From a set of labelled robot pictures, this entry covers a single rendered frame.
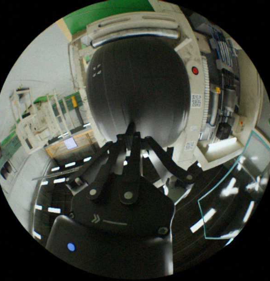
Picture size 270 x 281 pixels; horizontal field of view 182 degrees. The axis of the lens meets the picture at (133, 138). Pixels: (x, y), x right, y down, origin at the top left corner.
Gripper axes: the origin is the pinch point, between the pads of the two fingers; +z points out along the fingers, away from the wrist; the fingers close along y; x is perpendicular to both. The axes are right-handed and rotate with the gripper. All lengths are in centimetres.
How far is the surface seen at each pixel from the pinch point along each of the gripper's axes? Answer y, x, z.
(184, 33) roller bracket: 23.4, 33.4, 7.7
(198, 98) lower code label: 33.9, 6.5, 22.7
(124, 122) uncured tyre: -1.5, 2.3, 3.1
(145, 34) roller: 9.7, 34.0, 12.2
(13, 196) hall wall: -1036, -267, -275
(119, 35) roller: 0.3, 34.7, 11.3
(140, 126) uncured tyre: 2.0, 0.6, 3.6
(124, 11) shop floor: 8, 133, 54
